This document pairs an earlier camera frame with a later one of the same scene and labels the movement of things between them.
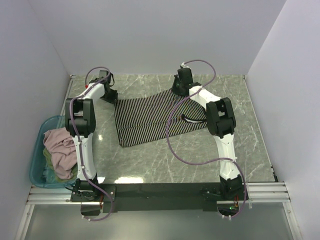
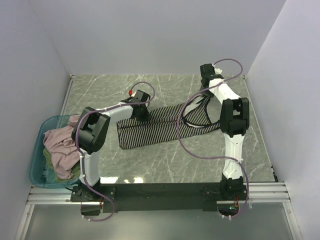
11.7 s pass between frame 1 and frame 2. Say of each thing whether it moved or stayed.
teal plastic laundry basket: stayed
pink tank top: stayed
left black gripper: moved
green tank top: stayed
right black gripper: moved
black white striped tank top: moved
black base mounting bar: stayed
